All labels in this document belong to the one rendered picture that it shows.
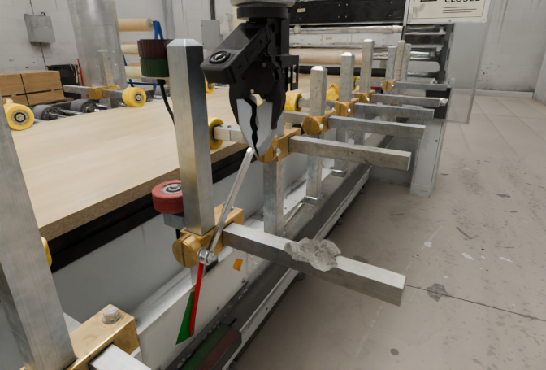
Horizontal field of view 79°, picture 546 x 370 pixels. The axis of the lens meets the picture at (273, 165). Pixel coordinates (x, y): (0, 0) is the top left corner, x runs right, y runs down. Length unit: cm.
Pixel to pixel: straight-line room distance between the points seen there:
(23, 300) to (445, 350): 151
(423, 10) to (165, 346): 246
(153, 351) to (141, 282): 29
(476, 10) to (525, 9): 657
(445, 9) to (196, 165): 232
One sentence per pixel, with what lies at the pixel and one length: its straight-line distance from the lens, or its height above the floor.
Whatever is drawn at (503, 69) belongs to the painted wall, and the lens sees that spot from 916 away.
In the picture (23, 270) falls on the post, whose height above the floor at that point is 97.
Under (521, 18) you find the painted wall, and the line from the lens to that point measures 917.
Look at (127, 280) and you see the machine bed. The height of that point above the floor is 69.
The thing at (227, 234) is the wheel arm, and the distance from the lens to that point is 58.
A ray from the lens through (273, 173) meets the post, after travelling 73.
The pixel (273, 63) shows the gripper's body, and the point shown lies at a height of 113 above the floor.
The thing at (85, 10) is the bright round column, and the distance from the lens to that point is 438.
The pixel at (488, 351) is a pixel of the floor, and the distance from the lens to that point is 175.
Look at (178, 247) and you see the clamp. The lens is 56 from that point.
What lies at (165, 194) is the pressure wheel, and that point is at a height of 91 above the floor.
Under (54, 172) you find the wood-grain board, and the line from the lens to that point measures 84.
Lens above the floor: 116
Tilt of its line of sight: 21 degrees down
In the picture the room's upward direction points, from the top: straight up
